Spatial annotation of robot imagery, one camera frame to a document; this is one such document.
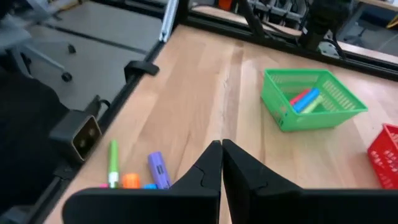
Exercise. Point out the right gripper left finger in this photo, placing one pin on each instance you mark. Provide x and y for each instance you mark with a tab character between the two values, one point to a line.
155	208

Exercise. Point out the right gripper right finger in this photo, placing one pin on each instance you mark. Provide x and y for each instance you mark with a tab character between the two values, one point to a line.
295	208

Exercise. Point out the orange highlighter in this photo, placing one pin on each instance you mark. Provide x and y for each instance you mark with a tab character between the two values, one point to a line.
131	181

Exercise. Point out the purple highlighter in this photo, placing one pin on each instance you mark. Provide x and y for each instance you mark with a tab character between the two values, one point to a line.
159	169

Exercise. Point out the green capped thin marker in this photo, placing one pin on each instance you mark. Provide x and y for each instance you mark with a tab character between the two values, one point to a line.
113	161

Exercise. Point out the green highlighter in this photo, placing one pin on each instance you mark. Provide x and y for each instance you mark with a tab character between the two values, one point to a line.
313	106

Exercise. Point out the pink highlighter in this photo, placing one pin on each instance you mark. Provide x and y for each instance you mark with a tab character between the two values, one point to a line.
299	97

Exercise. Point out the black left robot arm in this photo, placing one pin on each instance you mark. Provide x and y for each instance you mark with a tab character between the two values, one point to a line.
320	18

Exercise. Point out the green plastic basket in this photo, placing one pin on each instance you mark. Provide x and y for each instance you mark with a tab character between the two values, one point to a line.
311	123

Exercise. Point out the red plastic basket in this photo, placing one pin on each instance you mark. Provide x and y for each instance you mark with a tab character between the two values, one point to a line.
385	161

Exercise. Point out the person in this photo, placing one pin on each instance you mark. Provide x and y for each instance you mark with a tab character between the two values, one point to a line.
25	140

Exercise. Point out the grey office chair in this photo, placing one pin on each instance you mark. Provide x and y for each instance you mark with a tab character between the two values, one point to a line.
43	59

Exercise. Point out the black table-level camera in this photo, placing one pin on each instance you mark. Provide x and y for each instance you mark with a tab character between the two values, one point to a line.
77	137

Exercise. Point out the black frame clamp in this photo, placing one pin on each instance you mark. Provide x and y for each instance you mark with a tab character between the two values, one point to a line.
140	68

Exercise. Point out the black aluminium table frame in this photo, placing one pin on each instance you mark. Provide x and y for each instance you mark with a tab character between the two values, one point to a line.
280	42

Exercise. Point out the silver aluminium bracket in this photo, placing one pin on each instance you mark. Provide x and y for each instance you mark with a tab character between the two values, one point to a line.
168	21

